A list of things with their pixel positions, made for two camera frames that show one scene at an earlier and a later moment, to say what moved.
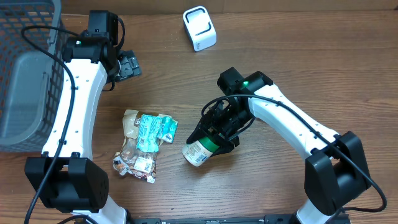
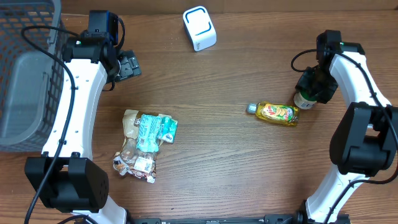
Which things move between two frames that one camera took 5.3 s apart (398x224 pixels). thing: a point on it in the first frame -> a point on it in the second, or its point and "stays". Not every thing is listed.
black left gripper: [130, 65] stays
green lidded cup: [196, 153] -> [303, 102]
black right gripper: [211, 121] -> [324, 96]
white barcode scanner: [199, 28] stays
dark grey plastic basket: [32, 79] stays
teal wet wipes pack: [150, 126] stays
